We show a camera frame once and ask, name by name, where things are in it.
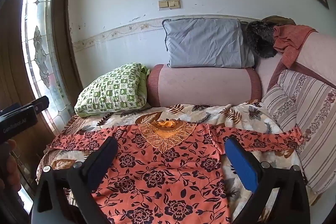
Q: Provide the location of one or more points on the striped floral pillow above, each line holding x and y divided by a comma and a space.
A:
300, 100

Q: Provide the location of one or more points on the beige wall switch plate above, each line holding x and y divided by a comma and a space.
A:
169, 4

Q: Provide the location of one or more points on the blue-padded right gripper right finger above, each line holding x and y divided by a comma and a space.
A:
291, 204

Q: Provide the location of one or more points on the pink cylindrical bolster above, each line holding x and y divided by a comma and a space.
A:
202, 86

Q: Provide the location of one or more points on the orange black floral garment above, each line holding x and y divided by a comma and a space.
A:
169, 171

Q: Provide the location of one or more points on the rust orange cloth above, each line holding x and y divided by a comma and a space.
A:
289, 40

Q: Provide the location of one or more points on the pink quilted cover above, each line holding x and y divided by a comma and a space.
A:
316, 59

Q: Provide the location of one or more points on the grey pillow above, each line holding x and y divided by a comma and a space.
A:
207, 42

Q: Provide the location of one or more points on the stained glass window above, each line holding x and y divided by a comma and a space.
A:
41, 63

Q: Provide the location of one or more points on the person's left hand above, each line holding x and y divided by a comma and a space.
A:
13, 175

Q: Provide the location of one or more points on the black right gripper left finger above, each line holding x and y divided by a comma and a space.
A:
65, 195

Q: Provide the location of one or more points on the black furry cushion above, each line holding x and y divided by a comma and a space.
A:
260, 38

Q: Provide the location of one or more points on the green white checkered pillow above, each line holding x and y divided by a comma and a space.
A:
121, 89

